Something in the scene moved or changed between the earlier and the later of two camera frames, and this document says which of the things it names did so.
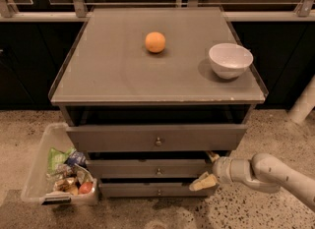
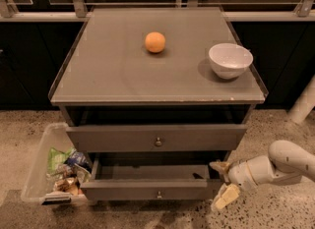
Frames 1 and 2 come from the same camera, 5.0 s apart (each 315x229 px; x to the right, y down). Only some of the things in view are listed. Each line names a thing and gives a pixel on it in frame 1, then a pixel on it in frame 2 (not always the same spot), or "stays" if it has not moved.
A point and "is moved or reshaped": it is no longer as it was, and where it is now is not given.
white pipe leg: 304,104 stays
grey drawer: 146,168 is moved or reshaped
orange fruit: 156,41 stays
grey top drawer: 157,137 stays
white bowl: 229,60 stays
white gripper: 221,170 to 238,174
